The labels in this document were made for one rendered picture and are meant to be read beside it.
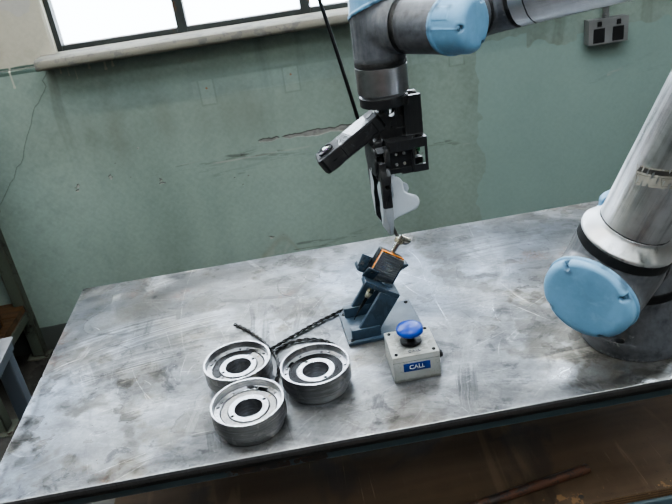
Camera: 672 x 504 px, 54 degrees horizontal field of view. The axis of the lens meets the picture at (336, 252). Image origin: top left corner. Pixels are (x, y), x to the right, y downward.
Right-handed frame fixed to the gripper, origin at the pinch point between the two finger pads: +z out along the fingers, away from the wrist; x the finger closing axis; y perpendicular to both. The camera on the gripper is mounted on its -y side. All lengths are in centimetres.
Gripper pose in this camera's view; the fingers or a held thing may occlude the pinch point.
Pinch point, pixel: (382, 222)
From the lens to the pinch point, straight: 105.2
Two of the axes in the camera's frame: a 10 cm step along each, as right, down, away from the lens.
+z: 1.3, 8.9, 4.4
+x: -1.7, -4.2, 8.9
